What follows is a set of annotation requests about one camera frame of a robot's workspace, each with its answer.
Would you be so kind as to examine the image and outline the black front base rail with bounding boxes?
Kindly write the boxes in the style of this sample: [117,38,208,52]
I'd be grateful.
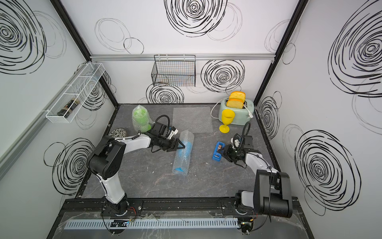
[62,196,302,217]

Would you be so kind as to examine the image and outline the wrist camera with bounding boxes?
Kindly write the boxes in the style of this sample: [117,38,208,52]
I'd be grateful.
[231,137,241,149]
[166,126,178,139]

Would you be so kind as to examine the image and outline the blue tape dispenser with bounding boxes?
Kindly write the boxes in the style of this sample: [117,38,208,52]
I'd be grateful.
[212,141,225,161]

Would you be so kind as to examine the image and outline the black corrugated cable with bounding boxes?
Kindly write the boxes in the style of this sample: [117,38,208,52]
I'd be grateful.
[241,121,251,141]
[153,115,171,132]

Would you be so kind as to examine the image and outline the white wire wall shelf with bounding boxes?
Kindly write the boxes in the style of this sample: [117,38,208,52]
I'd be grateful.
[45,62,105,123]

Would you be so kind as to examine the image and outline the white slotted cable duct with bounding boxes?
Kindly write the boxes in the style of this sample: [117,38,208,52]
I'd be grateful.
[64,218,239,230]

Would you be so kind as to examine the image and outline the black corrugated right cable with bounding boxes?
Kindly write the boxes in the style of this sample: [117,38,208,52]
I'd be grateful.
[241,121,251,141]

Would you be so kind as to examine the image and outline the black wire wall basket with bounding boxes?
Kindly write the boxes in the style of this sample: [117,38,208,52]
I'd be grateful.
[151,60,197,87]

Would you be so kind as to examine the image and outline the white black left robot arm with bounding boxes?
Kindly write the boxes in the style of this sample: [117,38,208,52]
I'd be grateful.
[87,133,186,216]

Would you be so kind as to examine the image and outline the patterned small bowl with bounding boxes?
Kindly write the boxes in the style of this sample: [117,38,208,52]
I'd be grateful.
[108,128,127,139]

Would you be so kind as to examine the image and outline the blue plastic wine glass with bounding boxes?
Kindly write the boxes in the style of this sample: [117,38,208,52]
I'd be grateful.
[173,141,193,175]

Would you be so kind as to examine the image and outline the yellow toast slice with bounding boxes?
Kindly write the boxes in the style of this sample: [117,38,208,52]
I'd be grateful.
[229,91,246,102]
[226,99,245,109]

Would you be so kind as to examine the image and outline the mint green toaster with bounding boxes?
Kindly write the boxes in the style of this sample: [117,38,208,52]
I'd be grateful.
[218,98,255,125]

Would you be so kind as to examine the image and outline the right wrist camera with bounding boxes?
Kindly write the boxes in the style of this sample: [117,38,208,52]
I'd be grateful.
[231,137,241,149]

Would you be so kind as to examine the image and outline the front yellow toast slice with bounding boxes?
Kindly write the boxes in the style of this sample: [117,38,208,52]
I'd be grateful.
[226,99,245,109]

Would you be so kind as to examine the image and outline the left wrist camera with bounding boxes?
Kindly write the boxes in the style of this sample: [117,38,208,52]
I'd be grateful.
[166,126,178,139]

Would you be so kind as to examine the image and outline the aluminium wall rail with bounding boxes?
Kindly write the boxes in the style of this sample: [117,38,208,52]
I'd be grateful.
[90,53,275,62]

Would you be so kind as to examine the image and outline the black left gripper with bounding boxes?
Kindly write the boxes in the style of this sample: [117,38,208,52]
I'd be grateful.
[158,137,185,152]

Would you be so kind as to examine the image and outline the yellow plastic wine glass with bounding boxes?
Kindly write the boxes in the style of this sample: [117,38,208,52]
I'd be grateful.
[219,109,235,133]

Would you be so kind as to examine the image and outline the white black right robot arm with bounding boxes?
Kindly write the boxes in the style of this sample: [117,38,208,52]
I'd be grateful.
[217,134,293,218]

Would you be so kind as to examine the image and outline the rear yellow toast slice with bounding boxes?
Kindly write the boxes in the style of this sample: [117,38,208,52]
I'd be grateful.
[229,91,246,102]

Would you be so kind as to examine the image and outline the black corrugated left cable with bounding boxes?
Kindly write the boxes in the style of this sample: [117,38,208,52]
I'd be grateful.
[153,115,171,132]

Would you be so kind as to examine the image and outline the dark item in shelf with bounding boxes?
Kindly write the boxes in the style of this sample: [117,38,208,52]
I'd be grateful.
[57,98,80,118]

